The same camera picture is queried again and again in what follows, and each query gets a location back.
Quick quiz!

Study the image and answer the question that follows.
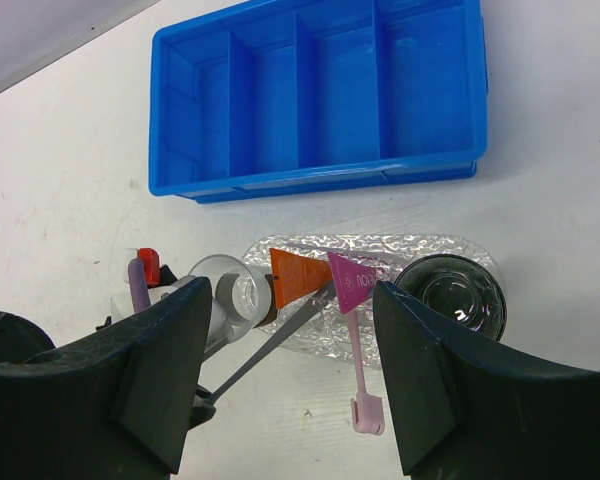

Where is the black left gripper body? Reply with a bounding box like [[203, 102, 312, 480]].
[[0, 311, 55, 364]]

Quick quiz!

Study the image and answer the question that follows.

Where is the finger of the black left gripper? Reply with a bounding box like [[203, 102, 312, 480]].
[[189, 385, 216, 430]]

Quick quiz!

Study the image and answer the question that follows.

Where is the blue tinted cup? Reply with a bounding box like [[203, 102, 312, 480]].
[[395, 254, 507, 341]]

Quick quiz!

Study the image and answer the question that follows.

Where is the grey toothbrush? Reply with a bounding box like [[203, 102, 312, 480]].
[[212, 281, 336, 404]]

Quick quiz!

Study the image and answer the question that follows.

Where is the clear textured oval tray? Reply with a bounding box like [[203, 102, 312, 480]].
[[242, 234, 506, 362]]

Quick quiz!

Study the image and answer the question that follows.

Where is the orange toothpaste tube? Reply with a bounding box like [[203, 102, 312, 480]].
[[269, 248, 332, 310]]

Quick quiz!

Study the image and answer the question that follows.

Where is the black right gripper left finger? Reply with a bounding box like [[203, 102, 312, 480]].
[[0, 277, 212, 479]]

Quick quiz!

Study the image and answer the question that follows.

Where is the pink toothpaste tube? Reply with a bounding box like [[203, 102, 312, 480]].
[[327, 252, 377, 315]]

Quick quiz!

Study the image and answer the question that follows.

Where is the blue plastic divided bin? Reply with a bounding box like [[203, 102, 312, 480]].
[[148, 0, 488, 204]]

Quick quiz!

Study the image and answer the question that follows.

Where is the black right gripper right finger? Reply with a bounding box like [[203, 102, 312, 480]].
[[373, 281, 600, 479]]

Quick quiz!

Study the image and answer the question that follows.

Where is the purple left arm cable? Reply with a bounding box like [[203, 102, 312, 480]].
[[128, 257, 152, 314]]

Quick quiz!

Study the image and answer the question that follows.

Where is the clear textured acrylic stand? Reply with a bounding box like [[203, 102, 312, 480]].
[[243, 235, 408, 360]]

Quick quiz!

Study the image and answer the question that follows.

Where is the clear cup brown band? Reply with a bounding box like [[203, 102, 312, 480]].
[[189, 254, 273, 343]]

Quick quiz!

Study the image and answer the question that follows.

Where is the pink toothbrush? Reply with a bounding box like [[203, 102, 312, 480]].
[[346, 310, 385, 436]]

